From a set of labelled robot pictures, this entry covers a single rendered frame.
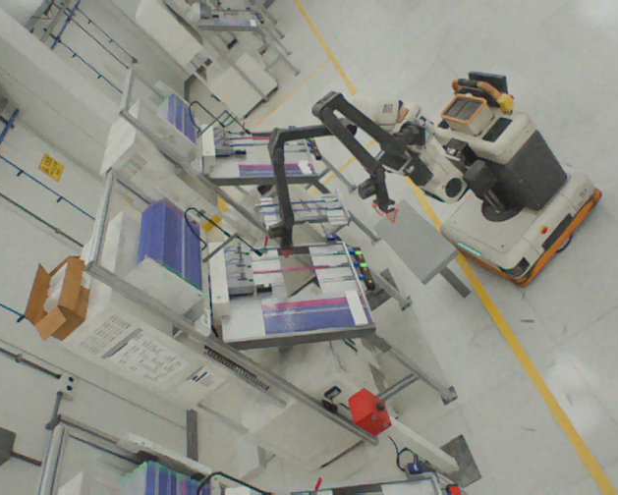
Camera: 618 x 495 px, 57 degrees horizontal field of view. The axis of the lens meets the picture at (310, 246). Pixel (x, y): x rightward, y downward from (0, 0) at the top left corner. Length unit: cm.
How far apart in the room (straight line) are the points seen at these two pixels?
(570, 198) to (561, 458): 128
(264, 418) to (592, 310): 174
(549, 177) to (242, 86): 487
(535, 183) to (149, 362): 205
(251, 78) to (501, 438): 542
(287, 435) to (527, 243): 162
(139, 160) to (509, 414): 255
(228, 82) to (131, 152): 374
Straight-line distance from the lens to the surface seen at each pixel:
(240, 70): 720
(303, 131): 277
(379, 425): 252
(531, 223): 319
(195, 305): 257
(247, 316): 273
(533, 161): 303
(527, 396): 304
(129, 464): 193
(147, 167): 372
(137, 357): 264
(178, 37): 710
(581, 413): 292
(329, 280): 294
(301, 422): 313
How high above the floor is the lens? 258
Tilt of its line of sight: 33 degrees down
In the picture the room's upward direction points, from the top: 50 degrees counter-clockwise
